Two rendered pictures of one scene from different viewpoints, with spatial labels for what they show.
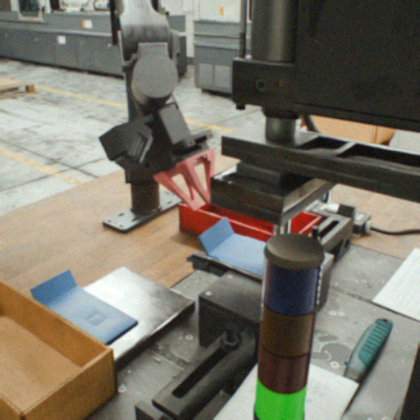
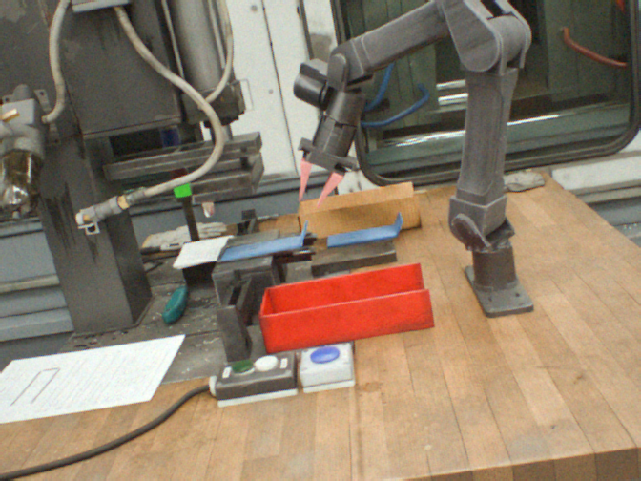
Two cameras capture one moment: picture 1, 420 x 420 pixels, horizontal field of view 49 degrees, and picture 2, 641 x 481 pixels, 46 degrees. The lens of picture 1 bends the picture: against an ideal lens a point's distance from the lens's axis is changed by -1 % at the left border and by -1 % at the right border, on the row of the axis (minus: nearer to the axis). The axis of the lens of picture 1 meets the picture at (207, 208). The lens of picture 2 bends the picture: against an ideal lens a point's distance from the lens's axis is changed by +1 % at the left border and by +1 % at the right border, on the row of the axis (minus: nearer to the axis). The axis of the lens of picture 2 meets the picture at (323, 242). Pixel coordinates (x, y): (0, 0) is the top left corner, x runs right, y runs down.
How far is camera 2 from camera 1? 1.81 m
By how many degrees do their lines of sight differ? 127
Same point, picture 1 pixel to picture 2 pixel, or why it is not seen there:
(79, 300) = (378, 234)
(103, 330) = (338, 237)
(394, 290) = (166, 351)
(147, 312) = (330, 251)
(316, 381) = (195, 259)
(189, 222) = (405, 283)
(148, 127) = not seen: hidden behind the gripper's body
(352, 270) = (214, 348)
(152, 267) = not seen: hidden behind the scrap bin
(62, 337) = (344, 221)
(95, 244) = (465, 258)
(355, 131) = not seen: outside the picture
